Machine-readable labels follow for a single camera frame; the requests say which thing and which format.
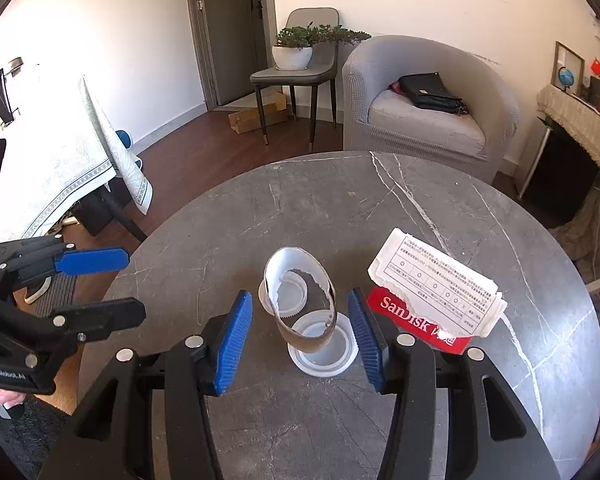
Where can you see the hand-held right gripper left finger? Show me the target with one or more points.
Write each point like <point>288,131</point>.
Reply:
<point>232,345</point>

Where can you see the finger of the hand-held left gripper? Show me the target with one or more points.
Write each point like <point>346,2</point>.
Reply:
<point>105,315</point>
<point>92,261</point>

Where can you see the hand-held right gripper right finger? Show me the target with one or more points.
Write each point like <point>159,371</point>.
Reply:
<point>367,342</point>

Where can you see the large white plastic lid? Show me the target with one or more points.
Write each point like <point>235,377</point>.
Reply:
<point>327,362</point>

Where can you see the red white card packaging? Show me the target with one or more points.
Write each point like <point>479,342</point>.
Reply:
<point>410,319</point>

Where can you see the small white plastic lid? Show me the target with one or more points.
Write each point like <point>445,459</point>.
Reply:
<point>295,292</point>

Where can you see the torn printed white paper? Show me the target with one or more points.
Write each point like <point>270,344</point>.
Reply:
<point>430,280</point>

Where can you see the person's left hand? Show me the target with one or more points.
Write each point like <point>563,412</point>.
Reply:
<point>7,397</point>

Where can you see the pale patterned tablecloth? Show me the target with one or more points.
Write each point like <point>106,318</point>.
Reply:
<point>60,160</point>

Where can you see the black office chair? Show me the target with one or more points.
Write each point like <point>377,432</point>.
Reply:
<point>0,95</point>

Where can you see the cardboard box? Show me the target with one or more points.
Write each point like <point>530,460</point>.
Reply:
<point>257,115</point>

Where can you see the grey armchair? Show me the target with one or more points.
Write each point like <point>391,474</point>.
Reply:
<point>425,125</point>

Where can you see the black cabinet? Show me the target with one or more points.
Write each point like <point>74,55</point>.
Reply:
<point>560,170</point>

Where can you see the black handbag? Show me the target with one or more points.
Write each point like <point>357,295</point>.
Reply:
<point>432,91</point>

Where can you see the grey door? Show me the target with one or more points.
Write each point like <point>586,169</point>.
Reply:
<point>230,30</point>

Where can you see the grey dining chair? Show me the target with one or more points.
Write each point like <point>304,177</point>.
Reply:
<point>300,72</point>

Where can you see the potted plant white pot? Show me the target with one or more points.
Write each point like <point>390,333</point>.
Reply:
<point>295,52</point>

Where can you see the blue globe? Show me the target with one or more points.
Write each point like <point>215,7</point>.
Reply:
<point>565,77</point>

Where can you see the framed picture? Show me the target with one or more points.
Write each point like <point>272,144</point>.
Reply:
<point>567,60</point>

